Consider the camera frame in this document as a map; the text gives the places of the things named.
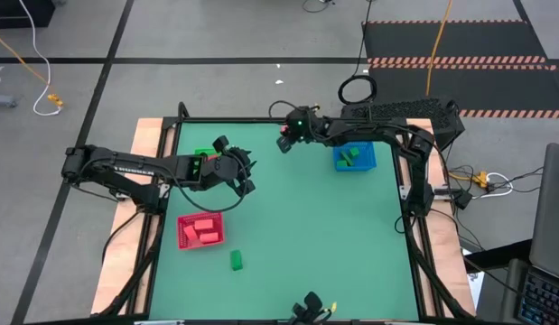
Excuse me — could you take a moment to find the white floor cable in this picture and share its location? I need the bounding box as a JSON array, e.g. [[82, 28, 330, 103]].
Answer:
[[16, 0, 64, 117]]

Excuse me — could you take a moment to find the black desk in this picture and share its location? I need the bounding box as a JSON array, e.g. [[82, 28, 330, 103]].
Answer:
[[461, 237, 536, 274]]

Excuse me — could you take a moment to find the wooden table side board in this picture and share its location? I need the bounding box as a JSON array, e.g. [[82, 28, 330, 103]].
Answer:
[[89, 117, 179, 316], [405, 117, 478, 317]]

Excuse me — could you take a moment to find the blue plastic basket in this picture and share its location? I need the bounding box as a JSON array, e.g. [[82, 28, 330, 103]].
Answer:
[[331, 141, 378, 173]]

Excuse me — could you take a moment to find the black backlit keyboard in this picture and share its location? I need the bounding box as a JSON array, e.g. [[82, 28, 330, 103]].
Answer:
[[513, 265, 559, 325]]

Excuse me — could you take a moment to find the black perforated computer case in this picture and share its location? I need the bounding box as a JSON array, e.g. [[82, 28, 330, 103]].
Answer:
[[340, 96, 466, 153]]

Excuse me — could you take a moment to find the green long slanted block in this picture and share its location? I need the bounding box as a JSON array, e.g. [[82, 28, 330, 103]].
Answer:
[[229, 248, 245, 273]]

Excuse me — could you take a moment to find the long black cable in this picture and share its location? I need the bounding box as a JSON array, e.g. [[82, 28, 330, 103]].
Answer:
[[336, 0, 378, 107]]

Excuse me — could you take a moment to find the grey laptop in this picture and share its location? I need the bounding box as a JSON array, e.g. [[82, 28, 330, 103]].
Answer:
[[528, 142, 559, 284]]

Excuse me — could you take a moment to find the black box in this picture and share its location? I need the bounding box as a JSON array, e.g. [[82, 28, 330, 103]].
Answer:
[[0, 0, 56, 30]]

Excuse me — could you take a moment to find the yellow power cable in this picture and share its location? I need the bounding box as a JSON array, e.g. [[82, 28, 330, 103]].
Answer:
[[424, 0, 455, 98]]

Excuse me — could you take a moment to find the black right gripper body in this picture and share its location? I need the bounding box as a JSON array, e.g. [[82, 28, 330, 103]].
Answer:
[[285, 107, 319, 144]]

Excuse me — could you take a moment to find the black table frame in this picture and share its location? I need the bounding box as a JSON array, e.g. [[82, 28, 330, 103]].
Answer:
[[98, 101, 477, 325]]

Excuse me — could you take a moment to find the black striped floor mat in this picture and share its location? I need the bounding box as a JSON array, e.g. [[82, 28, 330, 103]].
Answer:
[[361, 19, 559, 120]]

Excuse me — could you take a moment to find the thin orange floor cable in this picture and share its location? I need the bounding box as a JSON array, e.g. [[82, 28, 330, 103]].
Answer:
[[0, 29, 54, 97]]

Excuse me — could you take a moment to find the black power adaptor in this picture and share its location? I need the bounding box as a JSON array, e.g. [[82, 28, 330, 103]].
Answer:
[[453, 190, 474, 210]]

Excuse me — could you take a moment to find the green plastic basket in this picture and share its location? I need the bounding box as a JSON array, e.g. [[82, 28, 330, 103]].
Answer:
[[191, 147, 222, 177]]

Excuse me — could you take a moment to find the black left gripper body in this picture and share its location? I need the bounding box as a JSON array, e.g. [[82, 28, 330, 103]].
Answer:
[[200, 136, 256, 199]]

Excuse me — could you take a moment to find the red plastic basket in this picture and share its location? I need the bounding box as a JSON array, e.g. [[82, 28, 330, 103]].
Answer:
[[176, 211, 227, 251]]

